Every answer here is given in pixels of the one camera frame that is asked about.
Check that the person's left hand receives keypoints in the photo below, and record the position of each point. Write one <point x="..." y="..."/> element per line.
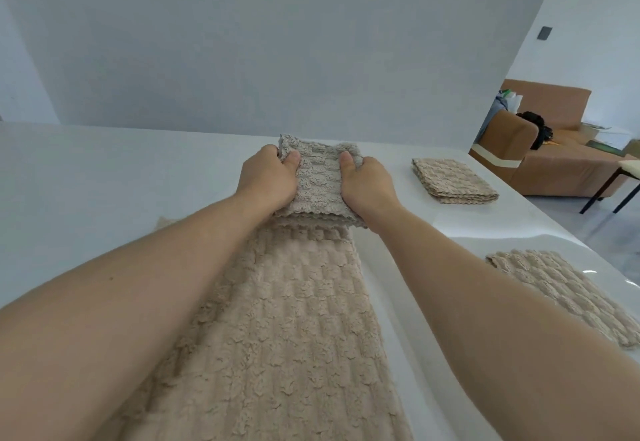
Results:
<point x="267" y="178"/>

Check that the person's right hand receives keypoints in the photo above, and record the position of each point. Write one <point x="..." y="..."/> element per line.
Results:
<point x="370" y="186"/>

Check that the grey waffle towel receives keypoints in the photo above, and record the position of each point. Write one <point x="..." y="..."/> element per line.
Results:
<point x="320" y="181"/>

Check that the beige waffle towel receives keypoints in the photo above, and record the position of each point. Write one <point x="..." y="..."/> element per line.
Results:
<point x="570" y="291"/>
<point x="455" y="181"/>

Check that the stack of cloths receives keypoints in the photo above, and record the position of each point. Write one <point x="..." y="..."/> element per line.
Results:
<point x="290" y="336"/>

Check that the person's right forearm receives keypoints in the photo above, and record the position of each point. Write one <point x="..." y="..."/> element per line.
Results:
<point x="500" y="336"/>

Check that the person's left forearm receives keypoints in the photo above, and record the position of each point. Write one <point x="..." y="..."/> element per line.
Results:
<point x="110" y="316"/>

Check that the blue grey clothing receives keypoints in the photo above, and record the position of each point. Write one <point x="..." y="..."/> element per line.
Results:
<point x="492" y="116"/>

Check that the white shopping bag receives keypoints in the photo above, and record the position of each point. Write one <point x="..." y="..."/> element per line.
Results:
<point x="514" y="102"/>

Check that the white marble table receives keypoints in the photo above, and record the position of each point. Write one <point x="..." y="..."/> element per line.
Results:
<point x="100" y="181"/>

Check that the black bag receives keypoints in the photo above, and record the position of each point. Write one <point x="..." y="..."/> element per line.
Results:
<point x="535" y="126"/>

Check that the brown sofa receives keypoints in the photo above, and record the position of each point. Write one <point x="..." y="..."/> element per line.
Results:
<point x="555" y="171"/>

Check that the dark green book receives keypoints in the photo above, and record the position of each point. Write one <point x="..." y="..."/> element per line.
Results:
<point x="605" y="146"/>

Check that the white box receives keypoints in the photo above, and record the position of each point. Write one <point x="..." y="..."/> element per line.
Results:
<point x="612" y="133"/>

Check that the cream chair with black legs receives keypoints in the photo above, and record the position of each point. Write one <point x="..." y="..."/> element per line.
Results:
<point x="631" y="168"/>

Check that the cardboard box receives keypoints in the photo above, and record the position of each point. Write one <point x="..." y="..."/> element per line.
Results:
<point x="634" y="148"/>

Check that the dark wall switch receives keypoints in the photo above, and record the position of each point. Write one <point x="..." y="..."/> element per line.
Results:
<point x="545" y="33"/>

